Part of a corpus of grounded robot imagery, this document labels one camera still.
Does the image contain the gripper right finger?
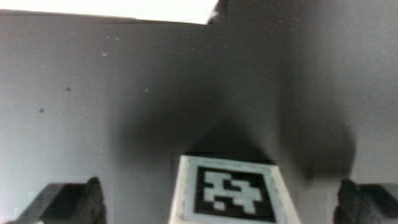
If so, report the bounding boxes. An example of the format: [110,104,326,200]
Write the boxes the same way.
[332,179,398,224]

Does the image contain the white marker base plate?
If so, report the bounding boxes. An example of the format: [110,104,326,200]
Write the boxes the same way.
[0,0,220,25]

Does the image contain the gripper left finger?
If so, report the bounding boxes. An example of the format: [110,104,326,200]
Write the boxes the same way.
[7,177,106,224]

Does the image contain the white chair leg tagged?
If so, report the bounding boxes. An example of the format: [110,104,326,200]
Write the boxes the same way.
[166,155,301,224]

